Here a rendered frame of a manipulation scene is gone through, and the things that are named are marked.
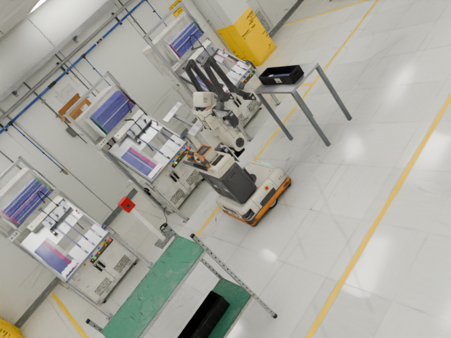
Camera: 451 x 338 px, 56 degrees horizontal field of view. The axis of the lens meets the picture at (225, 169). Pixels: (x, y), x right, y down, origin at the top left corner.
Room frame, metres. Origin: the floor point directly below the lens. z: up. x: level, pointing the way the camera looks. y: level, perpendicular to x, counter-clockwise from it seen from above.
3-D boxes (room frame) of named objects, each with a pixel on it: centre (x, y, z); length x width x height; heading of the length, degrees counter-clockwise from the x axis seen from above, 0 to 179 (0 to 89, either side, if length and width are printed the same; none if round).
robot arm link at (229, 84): (3.93, -0.56, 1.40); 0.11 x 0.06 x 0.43; 15
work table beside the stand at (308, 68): (4.32, -1.14, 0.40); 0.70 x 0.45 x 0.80; 16
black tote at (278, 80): (4.31, -1.12, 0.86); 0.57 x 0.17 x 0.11; 16
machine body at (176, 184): (5.48, 0.70, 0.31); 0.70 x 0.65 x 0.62; 113
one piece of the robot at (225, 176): (3.99, 0.03, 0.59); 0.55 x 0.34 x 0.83; 16
